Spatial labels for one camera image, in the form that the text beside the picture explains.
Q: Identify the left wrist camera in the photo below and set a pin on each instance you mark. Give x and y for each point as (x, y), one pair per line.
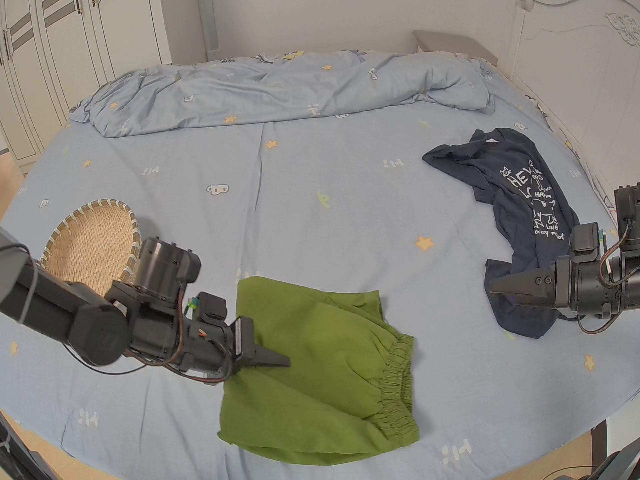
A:
(211, 309)

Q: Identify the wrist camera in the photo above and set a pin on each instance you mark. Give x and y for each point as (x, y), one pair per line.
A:
(585, 242)
(211, 309)

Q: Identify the dark blue printed T-shirt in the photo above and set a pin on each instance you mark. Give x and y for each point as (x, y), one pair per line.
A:
(520, 203)

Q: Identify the green shorts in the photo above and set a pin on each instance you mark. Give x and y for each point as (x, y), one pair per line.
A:
(310, 393)

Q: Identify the white wardrobe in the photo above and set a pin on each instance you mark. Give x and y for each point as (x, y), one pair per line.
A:
(75, 68)

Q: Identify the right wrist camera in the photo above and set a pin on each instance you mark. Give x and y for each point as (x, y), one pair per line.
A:
(585, 242)

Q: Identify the round woven basket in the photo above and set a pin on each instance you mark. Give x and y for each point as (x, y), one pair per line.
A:
(85, 243)

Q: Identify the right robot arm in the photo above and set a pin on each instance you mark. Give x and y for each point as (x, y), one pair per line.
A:
(631, 218)

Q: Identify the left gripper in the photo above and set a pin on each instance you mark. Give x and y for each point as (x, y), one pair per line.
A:
(210, 350)

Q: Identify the grey bedside table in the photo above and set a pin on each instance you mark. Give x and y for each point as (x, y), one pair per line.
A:
(450, 45)

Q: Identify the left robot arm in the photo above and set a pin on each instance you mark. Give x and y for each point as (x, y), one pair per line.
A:
(95, 330)

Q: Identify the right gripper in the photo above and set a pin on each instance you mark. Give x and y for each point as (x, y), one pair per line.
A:
(585, 288)

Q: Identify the pale blue quilt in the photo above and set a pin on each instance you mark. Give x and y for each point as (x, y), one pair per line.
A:
(260, 93)

